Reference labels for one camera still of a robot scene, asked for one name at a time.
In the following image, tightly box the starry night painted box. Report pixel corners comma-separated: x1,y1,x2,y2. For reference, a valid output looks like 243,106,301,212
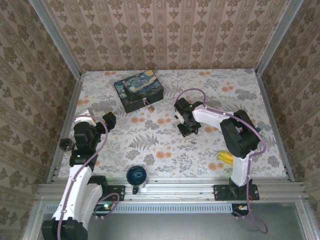
113,69,165,114

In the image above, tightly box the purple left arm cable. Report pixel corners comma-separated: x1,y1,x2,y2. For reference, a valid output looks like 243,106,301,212
56,115,121,240

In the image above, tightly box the floral tablecloth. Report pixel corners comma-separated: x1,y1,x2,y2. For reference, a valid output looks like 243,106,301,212
58,69,287,179

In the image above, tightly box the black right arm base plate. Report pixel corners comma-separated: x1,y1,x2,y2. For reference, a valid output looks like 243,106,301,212
213,184,260,202

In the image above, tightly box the small black jar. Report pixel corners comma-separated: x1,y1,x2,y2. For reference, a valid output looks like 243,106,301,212
59,137,75,152

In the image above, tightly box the aluminium side rail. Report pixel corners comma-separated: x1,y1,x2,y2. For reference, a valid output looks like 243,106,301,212
254,69,296,183
46,74,85,184

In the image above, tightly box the yellow toy banana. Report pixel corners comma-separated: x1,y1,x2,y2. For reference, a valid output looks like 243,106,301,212
216,150,235,165

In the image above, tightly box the aluminium frame post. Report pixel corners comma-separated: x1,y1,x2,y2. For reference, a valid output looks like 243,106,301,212
254,0,305,76
27,0,83,80

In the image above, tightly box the grey metal panel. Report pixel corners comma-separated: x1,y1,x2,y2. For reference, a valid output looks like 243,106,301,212
23,201,320,240

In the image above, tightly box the black controller board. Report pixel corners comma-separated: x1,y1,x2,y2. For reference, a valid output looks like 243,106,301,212
92,203,114,217
231,203,250,217

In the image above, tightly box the dark blue mug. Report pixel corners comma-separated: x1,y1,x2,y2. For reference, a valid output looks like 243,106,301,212
125,164,149,195

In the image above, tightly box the long aluminium cross rail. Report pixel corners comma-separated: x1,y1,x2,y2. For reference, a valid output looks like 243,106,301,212
36,177,308,202

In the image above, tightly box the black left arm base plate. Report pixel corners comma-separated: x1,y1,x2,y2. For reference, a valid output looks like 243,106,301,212
94,184,126,202

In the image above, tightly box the grey slotted cable duct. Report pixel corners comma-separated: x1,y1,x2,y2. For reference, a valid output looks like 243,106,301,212
44,202,234,214

